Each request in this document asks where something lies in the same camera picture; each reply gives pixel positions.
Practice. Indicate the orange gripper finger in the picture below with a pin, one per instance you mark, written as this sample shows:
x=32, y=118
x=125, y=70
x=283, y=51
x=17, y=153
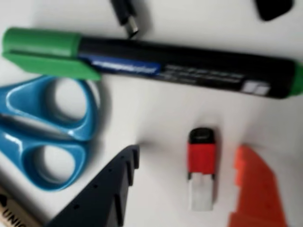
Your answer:
x=255, y=189

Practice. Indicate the dark navy gripper finger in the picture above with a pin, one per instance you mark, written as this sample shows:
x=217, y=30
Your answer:
x=101, y=196

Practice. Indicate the silver usb stick red tape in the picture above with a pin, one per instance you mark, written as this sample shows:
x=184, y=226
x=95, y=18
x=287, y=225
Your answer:
x=201, y=160

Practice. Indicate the brown cardboard ballpoint pen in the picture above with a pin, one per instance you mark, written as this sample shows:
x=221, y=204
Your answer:
x=9, y=212

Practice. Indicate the black marker green cap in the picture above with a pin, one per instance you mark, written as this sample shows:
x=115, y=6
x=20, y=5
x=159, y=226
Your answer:
x=189, y=63

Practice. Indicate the black fitness tracker band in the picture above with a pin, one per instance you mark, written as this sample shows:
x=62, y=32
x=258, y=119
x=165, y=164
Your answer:
x=272, y=9

